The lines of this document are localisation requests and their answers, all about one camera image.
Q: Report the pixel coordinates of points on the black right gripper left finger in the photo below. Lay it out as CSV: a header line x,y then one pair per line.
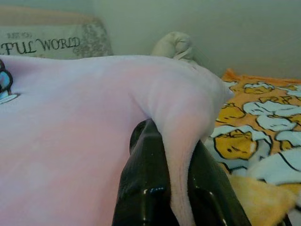
x,y
145,179

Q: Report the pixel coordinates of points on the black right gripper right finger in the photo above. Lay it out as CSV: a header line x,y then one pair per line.
x,y
211,200

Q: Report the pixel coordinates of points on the orange yellow cartoon print blanket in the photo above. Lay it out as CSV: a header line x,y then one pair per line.
x,y
258,117

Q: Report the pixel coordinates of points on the pink fleece blanket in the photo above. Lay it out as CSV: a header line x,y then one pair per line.
x,y
70,117

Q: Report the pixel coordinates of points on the white plush toy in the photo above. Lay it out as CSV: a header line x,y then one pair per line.
x,y
174,44

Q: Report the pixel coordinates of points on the grey pillow with black lettering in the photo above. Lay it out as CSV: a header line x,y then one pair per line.
x,y
47,35

